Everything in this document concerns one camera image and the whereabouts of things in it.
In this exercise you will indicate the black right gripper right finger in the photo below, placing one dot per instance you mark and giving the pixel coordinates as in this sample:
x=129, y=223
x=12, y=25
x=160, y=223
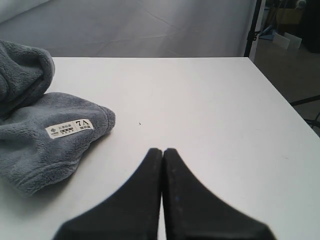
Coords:
x=192, y=212

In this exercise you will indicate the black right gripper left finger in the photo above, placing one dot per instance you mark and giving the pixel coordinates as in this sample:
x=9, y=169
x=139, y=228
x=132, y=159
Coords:
x=131, y=213

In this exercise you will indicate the grey-blue fleece towel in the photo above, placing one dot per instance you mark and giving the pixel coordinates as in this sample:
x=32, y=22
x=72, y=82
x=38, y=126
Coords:
x=29, y=159

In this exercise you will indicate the white printed clothing care label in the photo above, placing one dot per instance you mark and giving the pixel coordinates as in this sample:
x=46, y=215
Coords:
x=69, y=128

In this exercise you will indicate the black backdrop stand pole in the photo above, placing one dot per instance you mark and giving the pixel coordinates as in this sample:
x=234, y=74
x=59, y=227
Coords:
x=254, y=28

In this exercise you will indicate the grey backdrop cloth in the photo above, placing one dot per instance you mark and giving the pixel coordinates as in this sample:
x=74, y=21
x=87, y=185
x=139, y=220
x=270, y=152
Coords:
x=129, y=28

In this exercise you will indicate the white panels in background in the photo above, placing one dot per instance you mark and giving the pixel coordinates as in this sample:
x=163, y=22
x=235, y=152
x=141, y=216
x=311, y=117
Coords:
x=287, y=41

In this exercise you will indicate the cardboard box in background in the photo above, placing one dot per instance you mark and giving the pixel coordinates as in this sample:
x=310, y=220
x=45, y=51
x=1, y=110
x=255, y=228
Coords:
x=284, y=19

